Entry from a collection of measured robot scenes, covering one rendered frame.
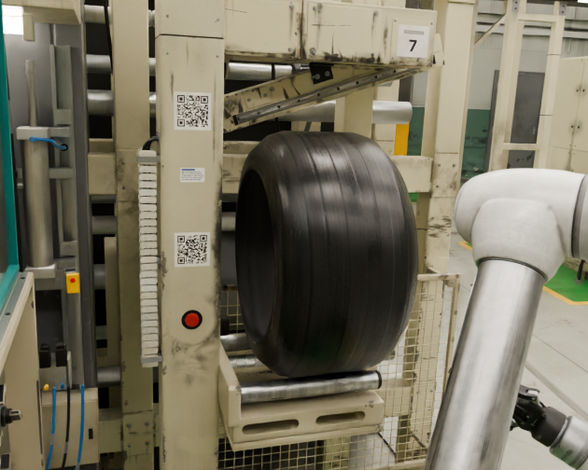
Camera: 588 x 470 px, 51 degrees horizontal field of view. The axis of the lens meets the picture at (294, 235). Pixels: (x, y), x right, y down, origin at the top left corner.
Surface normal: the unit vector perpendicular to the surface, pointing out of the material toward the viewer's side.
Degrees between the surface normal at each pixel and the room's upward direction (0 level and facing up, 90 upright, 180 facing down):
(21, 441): 90
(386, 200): 55
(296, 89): 90
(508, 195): 62
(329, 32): 90
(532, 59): 90
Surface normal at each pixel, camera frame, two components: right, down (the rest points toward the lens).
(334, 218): 0.28, -0.25
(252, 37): 0.29, 0.23
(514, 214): -0.46, -0.35
